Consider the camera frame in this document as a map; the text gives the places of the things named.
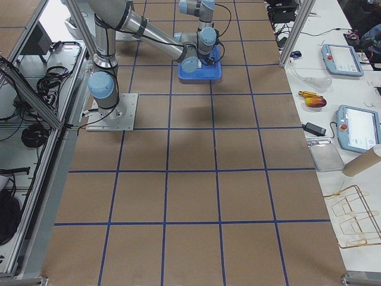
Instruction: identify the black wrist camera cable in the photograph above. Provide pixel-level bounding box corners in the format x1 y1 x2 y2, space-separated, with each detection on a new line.
213 2 233 38

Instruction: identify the cardboard tube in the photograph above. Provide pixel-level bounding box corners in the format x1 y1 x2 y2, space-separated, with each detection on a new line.
342 144 380 177

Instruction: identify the black power adapter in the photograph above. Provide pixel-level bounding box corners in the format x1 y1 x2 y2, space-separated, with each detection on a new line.
302 122 326 136

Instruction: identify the teach pendant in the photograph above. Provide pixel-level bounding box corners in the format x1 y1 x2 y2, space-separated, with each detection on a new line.
321 44 364 77
336 105 380 153

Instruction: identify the small blue device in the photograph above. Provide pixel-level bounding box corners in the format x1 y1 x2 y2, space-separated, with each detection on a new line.
290 51 302 58

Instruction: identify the far teach pendant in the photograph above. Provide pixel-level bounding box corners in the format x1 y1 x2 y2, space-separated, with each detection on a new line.
321 44 364 77

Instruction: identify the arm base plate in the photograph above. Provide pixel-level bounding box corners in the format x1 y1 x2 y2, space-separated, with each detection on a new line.
85 93 139 132

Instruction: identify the gold wire rack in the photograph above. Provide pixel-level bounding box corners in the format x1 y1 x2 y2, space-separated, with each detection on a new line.
324 185 380 249

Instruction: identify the metal tin tray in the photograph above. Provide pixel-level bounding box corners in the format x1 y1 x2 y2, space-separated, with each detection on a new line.
309 144 344 172

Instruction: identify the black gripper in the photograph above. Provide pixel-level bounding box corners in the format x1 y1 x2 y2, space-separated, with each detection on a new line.
199 54 215 66

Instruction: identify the aluminium frame post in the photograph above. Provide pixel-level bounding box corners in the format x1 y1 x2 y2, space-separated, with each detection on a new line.
279 0 316 68

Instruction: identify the near teach pendant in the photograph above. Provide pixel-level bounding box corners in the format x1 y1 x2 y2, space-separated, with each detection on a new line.
336 105 380 153

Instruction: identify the yellow handled screwdriver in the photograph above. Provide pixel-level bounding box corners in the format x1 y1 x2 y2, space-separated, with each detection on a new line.
298 91 320 98

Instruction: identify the toy mango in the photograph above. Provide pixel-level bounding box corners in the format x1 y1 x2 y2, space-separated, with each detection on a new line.
304 97 327 108

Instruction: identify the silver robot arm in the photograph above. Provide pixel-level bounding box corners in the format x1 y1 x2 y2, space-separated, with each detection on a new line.
179 0 216 32
88 1 219 118

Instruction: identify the blue plastic tray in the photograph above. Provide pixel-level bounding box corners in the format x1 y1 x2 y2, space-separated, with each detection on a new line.
177 46 222 80

